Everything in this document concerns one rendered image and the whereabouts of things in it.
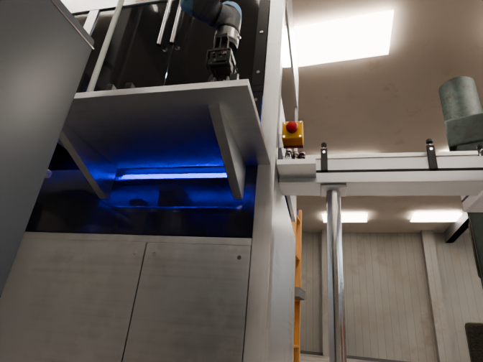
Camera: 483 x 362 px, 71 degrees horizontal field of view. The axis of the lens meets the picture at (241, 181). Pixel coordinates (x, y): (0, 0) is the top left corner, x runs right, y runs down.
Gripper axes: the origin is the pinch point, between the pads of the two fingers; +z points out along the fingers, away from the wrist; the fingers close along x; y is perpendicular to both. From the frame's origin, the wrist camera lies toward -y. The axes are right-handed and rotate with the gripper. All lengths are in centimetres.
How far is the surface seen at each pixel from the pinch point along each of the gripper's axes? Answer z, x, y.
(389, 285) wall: -92, 228, -1033
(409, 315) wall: -11, 274, -1028
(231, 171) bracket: 14.9, 1.5, -13.2
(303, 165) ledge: 6.3, 22.2, -27.5
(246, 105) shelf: 5.6, 9.3, 5.9
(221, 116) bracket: 7.8, 2.3, 4.9
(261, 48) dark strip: -48, 4, -28
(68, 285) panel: 50, -54, -26
